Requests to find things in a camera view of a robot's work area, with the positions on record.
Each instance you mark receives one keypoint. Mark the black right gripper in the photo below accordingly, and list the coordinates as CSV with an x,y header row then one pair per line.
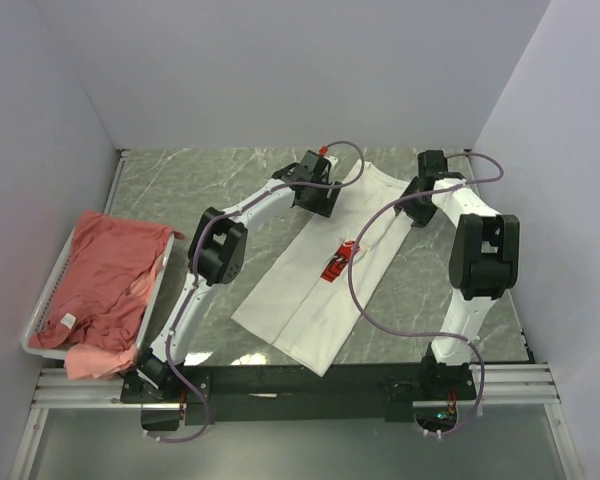
x,y
420,218

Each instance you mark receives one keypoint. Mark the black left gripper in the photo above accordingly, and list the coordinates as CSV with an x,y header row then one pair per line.
x,y
324,206

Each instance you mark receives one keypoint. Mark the white t-shirt red print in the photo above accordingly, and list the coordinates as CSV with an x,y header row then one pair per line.
x,y
308,302

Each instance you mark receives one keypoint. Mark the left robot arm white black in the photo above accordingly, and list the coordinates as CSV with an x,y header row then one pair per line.
x,y
217,252

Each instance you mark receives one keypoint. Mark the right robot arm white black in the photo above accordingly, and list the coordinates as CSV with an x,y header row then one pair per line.
x,y
483,265

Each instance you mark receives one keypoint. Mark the red t-shirt in tray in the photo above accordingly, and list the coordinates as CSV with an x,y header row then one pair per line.
x,y
101,300

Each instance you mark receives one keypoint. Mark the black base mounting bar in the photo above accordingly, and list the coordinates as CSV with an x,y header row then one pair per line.
x,y
210,394

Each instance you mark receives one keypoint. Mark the pink t-shirt in tray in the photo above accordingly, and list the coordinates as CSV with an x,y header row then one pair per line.
x,y
93,362

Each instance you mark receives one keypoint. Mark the white plastic tray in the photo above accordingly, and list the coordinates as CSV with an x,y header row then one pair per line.
x,y
39,317

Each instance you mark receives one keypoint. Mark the aluminium frame rail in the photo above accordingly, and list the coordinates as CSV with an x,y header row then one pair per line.
x,y
497,384

